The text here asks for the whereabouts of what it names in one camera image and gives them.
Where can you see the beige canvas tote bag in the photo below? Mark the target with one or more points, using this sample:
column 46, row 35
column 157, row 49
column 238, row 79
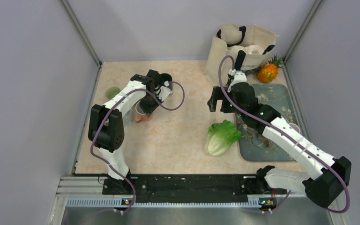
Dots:
column 250, row 47

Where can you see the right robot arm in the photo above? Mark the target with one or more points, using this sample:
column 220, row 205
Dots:
column 325, row 176

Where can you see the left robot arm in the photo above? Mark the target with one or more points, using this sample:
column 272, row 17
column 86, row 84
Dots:
column 106, row 126

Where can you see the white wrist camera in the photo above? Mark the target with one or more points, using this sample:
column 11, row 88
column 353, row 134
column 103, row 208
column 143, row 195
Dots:
column 235, row 77
column 164, row 91

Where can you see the toy lettuce head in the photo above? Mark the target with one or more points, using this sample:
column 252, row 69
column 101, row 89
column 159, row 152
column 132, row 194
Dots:
column 221, row 136

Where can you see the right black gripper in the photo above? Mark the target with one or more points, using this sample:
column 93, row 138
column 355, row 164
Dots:
column 217, row 94

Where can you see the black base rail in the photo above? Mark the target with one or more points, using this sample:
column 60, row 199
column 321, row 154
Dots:
column 190, row 188

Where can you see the floral grey tray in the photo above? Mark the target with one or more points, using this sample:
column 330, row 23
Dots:
column 253, row 146

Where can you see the pink mug large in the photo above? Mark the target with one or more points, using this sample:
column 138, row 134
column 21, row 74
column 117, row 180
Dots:
column 140, row 115

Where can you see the mauve cup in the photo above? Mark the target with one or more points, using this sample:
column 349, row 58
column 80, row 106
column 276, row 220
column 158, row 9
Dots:
column 295, row 127

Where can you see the dark teal mug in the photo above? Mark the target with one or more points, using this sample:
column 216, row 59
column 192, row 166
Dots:
column 167, row 80

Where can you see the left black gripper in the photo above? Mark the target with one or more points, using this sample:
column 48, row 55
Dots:
column 148, row 110

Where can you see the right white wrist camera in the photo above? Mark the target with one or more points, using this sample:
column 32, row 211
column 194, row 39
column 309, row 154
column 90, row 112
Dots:
column 235, row 77

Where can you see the light green mug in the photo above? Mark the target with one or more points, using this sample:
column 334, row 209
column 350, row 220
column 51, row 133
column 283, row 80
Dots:
column 112, row 92

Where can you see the toy pineapple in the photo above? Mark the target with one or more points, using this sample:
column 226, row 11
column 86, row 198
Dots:
column 268, row 72

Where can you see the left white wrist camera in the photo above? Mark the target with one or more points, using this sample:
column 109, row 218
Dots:
column 164, row 91

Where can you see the white grey mug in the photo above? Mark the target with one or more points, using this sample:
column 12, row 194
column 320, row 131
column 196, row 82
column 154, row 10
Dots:
column 128, row 118

